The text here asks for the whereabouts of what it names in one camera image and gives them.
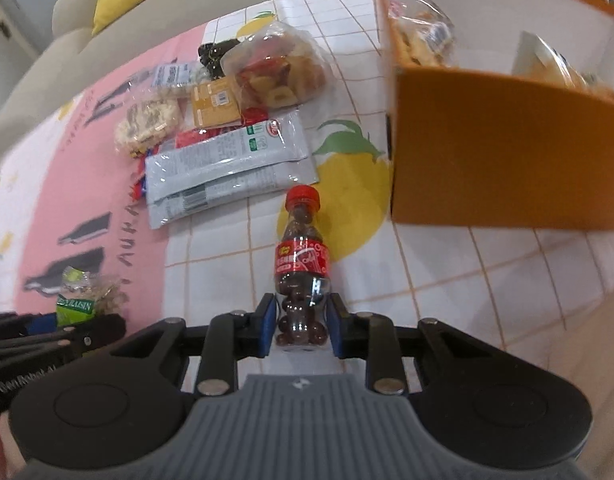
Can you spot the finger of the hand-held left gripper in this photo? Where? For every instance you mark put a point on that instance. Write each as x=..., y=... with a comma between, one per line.
x=94, y=332

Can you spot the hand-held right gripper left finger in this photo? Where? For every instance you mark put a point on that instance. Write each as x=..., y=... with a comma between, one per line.
x=268, y=322

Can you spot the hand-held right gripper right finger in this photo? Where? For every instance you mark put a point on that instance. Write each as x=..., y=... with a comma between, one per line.
x=337, y=330

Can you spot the green raisin packet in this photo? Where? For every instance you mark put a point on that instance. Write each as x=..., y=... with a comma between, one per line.
x=77, y=305

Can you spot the small red label cola bottle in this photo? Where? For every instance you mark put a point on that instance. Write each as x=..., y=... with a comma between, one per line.
x=302, y=260

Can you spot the orange cardboard box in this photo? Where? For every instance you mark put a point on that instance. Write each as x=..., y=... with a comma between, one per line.
x=487, y=160

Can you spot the clear packet of white balls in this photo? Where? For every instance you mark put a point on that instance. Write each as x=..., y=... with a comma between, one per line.
x=172, y=76

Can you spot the pink and white printed tablecloth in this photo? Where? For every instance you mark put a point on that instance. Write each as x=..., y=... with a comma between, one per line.
x=112, y=210

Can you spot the plain silver snack packet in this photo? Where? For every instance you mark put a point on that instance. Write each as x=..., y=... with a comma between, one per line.
x=247, y=185

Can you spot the silver packet with green label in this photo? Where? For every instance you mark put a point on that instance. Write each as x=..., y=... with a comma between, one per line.
x=227, y=155

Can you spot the red snack packet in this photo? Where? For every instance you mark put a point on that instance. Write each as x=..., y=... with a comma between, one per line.
x=197, y=137

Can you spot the clear bag of nuts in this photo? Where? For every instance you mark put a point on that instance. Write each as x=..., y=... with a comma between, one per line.
x=147, y=125

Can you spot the orange yellow snack packet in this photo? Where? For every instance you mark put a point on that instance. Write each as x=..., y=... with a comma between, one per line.
x=214, y=102

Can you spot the clear dried fruit bag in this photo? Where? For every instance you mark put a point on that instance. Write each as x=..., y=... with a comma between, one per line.
x=277, y=70

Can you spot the black gold snack packet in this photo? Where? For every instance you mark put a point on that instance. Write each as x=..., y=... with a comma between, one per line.
x=214, y=57

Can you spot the clear cookie bag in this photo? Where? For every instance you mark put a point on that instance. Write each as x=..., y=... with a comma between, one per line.
x=422, y=25

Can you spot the beige sofa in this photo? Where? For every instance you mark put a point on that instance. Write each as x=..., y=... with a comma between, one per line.
x=162, y=0

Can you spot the white snack packet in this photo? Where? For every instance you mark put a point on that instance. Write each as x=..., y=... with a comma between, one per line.
x=542, y=57

